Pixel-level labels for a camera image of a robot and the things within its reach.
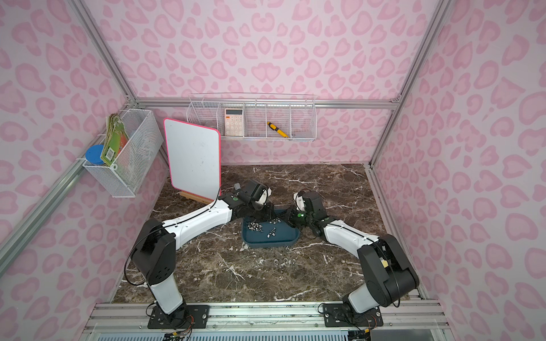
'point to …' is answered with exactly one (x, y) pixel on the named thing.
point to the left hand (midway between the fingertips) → (277, 212)
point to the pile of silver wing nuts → (257, 226)
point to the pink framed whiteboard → (195, 158)
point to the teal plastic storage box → (286, 236)
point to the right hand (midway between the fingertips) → (276, 215)
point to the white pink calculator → (234, 121)
